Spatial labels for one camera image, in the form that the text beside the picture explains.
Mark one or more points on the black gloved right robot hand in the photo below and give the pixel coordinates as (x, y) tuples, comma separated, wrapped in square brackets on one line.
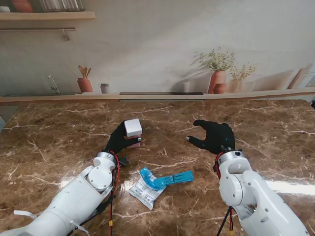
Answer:
[(216, 140)]

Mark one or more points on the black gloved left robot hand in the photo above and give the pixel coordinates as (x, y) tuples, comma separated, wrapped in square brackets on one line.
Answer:
[(118, 141)]

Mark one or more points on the clear bottle with pink seasoning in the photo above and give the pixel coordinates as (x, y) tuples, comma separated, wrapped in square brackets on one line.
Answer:
[(135, 142)]

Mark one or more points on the white square bottle cap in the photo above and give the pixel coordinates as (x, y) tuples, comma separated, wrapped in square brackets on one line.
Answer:
[(133, 127)]

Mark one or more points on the blue plastic bag clip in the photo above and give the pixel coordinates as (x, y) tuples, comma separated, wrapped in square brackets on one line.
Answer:
[(172, 179)]

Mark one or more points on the white blue salt bag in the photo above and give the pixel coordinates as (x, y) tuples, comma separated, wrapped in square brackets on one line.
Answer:
[(145, 194)]

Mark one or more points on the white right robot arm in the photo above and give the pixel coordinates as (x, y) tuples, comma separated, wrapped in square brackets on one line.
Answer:
[(253, 196)]

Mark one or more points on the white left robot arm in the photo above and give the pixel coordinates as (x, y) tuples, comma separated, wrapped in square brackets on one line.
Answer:
[(73, 196)]

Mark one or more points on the small round terracotta pot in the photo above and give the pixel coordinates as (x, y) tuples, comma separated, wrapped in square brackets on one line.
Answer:
[(220, 89)]

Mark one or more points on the pale vase with flowers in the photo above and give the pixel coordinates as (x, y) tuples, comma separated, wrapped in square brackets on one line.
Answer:
[(237, 84)]

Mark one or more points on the long wooden counter ledge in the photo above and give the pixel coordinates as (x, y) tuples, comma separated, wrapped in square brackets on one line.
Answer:
[(73, 98)]

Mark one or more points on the leaning wooden cutting boards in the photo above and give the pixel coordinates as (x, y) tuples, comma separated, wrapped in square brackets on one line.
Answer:
[(300, 78)]

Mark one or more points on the glass jars on shelf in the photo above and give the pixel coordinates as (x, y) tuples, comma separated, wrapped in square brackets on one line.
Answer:
[(61, 5)]

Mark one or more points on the round terracotta jar on shelf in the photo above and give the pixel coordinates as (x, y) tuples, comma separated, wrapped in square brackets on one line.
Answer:
[(22, 5)]

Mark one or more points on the white bowl on shelf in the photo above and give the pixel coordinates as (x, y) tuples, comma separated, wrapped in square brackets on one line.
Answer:
[(4, 9)]

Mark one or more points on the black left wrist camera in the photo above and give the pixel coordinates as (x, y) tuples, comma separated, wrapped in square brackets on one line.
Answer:
[(123, 161)]

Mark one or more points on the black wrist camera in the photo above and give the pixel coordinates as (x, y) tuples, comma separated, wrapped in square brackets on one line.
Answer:
[(123, 161), (215, 168)]

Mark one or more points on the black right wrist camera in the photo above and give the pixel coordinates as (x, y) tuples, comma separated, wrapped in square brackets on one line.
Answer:
[(215, 168)]

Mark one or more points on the wooden wall shelf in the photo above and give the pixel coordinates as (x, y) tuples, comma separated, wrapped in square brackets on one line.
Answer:
[(49, 16)]

